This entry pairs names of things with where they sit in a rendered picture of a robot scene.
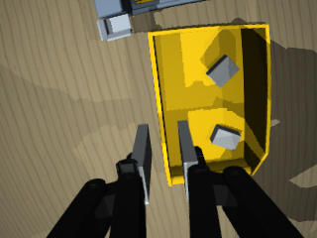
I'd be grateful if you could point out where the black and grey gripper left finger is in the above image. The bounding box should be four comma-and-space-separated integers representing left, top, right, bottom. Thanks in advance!
47, 124, 153, 238

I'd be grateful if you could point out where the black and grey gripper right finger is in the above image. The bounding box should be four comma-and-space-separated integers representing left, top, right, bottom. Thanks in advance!
177, 120, 304, 238

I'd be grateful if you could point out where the grey metal block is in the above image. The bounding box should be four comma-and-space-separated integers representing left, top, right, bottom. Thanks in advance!
210, 124, 242, 151
206, 55, 240, 88

